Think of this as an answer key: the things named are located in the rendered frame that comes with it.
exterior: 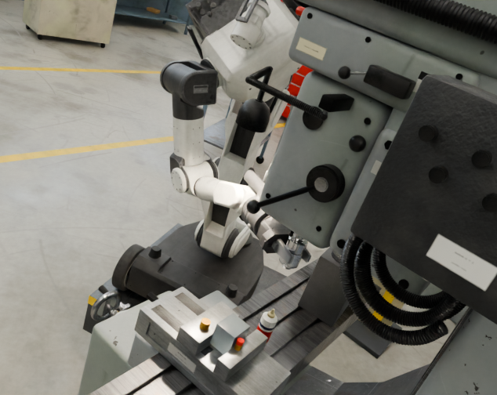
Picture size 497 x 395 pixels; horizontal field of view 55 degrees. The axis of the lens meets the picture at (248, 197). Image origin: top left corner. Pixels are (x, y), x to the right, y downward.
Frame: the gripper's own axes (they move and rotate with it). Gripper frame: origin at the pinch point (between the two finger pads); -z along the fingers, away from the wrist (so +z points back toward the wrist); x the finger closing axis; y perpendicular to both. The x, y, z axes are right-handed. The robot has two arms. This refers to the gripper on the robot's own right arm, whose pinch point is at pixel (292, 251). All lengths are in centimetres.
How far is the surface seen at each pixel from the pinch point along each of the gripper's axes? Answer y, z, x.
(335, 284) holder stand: 16.3, 3.6, 25.5
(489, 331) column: -22, -45, -7
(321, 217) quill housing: -16.2, -9.6, -6.9
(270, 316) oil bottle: 20.0, -0.6, 1.4
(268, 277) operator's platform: 83, 79, 76
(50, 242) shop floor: 123, 169, -9
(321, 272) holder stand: 15.3, 8.2, 22.9
